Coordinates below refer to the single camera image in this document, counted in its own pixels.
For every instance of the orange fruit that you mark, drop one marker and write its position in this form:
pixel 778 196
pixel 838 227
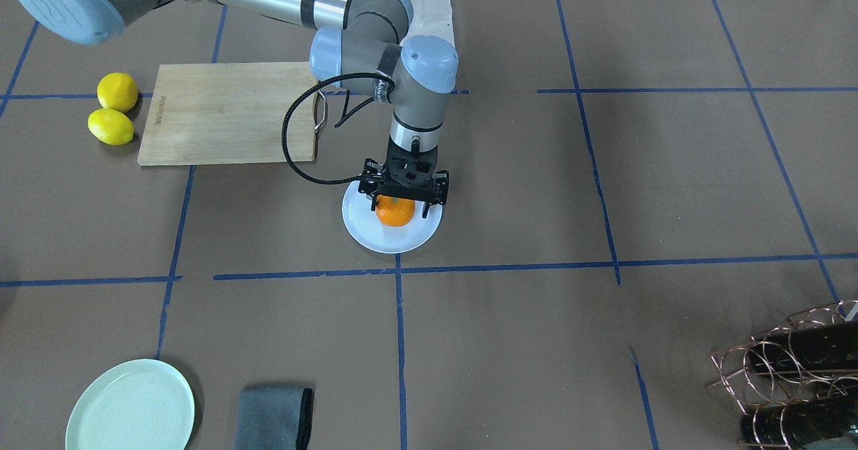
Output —
pixel 394 212

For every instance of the light blue plate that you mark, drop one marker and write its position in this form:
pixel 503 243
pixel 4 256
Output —
pixel 363 225

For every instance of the green plate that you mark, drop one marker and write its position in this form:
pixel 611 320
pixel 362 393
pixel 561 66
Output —
pixel 139 404

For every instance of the bamboo cutting board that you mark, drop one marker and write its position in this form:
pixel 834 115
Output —
pixel 220 113

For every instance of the folded grey cloth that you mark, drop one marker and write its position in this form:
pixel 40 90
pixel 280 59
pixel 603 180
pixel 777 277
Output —
pixel 274 417

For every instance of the yellow lemon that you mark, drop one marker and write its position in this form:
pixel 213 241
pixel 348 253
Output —
pixel 111 127
pixel 117 91

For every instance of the front dark wine bottle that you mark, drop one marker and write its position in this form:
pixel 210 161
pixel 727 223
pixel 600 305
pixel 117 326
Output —
pixel 826 423

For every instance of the dark wine bottle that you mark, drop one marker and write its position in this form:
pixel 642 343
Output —
pixel 815 350
pixel 826 423

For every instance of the middle dark wine bottle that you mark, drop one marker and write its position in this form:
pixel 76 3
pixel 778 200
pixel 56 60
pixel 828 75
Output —
pixel 815 350

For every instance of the copper wire bottle rack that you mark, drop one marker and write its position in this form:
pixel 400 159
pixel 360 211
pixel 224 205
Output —
pixel 795 384

